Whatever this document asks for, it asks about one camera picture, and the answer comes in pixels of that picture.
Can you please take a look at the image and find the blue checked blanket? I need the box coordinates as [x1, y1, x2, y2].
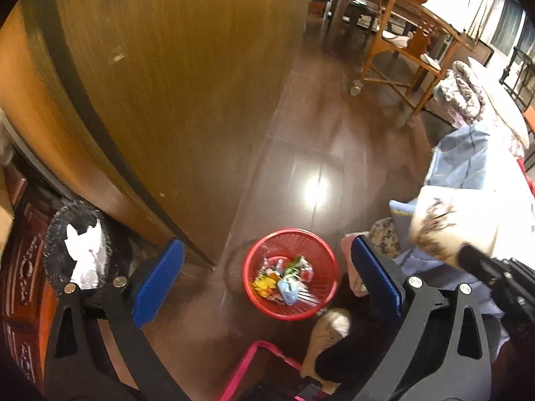
[389, 123, 535, 322]

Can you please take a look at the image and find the wooden chair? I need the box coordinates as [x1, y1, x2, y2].
[359, 0, 458, 117]

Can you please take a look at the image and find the red patterned blanket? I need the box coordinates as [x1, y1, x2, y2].
[518, 159, 535, 198]

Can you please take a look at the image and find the blue face mask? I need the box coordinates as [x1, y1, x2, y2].
[277, 278, 301, 305]

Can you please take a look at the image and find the red plastic mesh waste basket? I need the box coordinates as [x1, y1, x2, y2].
[242, 228, 339, 321]

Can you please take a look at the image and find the yellow wrapper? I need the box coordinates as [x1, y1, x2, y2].
[253, 273, 279, 299]

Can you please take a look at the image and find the pink metal frame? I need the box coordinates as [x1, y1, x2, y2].
[217, 340, 304, 401]

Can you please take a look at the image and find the floral cushion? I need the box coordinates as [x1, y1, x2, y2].
[370, 217, 403, 256]

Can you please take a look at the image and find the beige curtain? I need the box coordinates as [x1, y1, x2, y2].
[464, 0, 504, 44]

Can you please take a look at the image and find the person's black trouser leg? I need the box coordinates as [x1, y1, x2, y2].
[313, 273, 404, 387]

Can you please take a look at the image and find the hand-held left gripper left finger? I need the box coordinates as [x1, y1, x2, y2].
[44, 238, 191, 401]

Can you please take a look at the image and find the black wire waste bin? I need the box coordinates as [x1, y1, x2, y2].
[44, 198, 114, 295]

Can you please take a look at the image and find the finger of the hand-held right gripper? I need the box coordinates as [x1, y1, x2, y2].
[457, 242, 503, 288]

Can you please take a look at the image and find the black round metal stool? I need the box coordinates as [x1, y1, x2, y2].
[499, 46, 535, 105]

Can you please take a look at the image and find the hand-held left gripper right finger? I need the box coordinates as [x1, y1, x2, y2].
[334, 236, 492, 401]

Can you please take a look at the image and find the pink cloth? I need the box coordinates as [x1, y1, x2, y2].
[340, 234, 369, 298]

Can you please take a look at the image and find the white pillow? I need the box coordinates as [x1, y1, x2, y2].
[466, 56, 531, 149]

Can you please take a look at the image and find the wooden dining table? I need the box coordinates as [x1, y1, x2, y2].
[330, 0, 475, 105]

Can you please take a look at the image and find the dark carved wooden cabinet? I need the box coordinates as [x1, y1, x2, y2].
[0, 163, 63, 389]

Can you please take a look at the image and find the folded floral quilt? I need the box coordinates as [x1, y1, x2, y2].
[432, 60, 525, 159]

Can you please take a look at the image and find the beige shoe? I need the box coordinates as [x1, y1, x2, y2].
[301, 308, 352, 383]

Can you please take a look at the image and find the crumpled white tissue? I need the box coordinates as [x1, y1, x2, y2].
[65, 218, 104, 290]

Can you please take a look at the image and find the brown wooden wardrobe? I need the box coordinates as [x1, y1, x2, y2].
[0, 0, 316, 270]

